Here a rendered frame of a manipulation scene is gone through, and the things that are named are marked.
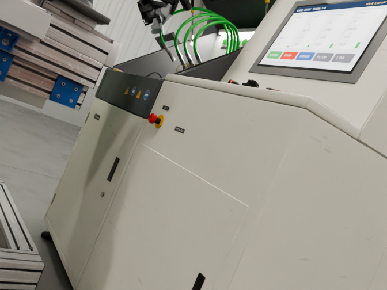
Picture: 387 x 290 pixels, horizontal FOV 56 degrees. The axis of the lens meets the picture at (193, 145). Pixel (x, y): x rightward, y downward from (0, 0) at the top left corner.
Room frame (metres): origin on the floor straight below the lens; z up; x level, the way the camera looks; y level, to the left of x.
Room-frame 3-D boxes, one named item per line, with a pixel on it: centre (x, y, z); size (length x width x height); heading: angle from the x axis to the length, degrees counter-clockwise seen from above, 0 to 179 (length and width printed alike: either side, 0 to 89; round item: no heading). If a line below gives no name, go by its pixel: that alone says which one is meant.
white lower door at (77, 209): (1.67, 0.39, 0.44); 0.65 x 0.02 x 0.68; 34
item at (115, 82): (1.68, 0.38, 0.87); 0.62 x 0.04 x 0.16; 34
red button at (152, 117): (1.28, 0.16, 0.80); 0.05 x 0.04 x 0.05; 34
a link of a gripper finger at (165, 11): (1.70, 0.36, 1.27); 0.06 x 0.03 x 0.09; 124
